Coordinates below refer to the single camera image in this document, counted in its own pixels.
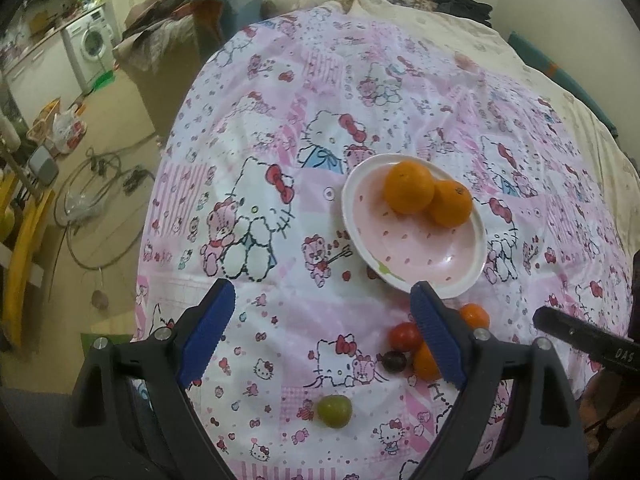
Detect pile of dark clothes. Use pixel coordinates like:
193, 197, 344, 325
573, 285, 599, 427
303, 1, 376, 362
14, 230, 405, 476
120, 0, 266, 71

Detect tangled floor cables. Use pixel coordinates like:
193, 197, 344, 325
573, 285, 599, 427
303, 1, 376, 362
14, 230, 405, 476
55, 147, 156, 271

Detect yellow chair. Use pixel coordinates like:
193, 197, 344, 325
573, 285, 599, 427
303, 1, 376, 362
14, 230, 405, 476
0, 170, 56, 351

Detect clear plastic bag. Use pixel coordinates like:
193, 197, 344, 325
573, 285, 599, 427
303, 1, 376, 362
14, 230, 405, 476
62, 192, 93, 218

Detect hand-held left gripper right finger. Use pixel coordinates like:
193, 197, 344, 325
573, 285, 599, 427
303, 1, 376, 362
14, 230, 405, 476
409, 281, 588, 480

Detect pink cartoon printed blanket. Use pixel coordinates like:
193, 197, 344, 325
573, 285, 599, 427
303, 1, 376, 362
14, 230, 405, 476
132, 0, 633, 480

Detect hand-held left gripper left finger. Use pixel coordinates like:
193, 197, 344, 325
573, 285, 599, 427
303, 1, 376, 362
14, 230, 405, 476
72, 280, 241, 480

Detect pink speckled plate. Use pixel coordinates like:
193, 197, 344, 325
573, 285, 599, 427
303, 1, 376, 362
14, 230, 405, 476
341, 154, 487, 300

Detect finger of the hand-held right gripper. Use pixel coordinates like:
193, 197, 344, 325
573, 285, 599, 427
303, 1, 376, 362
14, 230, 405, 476
532, 305, 640, 376

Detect dark folded clothes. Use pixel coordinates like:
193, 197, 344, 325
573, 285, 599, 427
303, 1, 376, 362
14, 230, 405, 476
400, 0, 493, 26

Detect grey box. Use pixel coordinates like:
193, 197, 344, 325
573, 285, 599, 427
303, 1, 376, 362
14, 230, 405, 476
27, 147, 58, 183

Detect white washing machine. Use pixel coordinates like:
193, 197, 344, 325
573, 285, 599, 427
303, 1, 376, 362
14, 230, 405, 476
62, 2, 121, 86

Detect orange bag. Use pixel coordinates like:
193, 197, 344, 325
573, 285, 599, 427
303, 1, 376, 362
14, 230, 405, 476
27, 100, 61, 141

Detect white plastic bag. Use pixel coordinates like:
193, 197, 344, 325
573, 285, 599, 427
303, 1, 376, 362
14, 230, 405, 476
52, 105, 88, 153

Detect cream duvet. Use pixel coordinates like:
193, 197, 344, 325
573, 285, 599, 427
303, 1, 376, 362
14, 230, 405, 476
262, 0, 640, 196

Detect green grape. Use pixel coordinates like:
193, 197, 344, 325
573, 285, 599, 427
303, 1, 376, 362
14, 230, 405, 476
316, 394, 352, 429

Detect large orange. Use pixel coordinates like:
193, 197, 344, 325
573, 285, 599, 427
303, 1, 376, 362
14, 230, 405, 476
426, 180, 473, 227
384, 158, 436, 215

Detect red cherry tomato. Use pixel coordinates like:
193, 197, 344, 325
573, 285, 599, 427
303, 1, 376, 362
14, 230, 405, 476
389, 322, 423, 352

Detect teal cushion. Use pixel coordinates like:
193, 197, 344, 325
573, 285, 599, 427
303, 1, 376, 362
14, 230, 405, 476
507, 30, 621, 136

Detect small orange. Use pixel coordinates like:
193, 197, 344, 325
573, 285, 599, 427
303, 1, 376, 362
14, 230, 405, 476
457, 303, 491, 331
412, 342, 441, 381

